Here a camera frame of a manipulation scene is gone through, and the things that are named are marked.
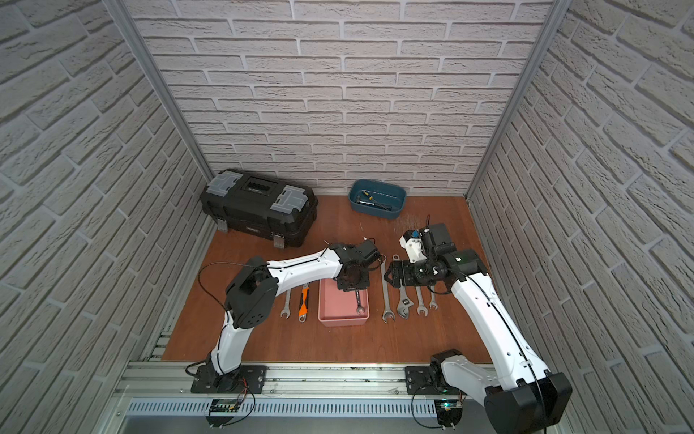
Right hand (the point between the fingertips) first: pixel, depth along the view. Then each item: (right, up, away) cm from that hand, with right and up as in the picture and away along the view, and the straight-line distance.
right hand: (402, 275), depth 74 cm
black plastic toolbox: (-55, +22, +20) cm, 63 cm away
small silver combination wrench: (+13, -11, +15) cm, 23 cm away
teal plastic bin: (-4, +26, +43) cm, 50 cm away
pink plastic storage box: (-19, -11, +7) cm, 23 cm away
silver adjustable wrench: (+3, -12, +13) cm, 18 cm away
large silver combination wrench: (-3, -15, +13) cm, 20 cm away
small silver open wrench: (-12, -13, +13) cm, 22 cm away
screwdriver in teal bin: (-1, +21, +39) cm, 44 cm away
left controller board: (-50, -37, -3) cm, 62 cm away
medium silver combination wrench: (+9, -13, +13) cm, 21 cm away
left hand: (-9, -6, +15) cm, 18 cm away
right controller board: (+12, -36, -4) cm, 38 cm away
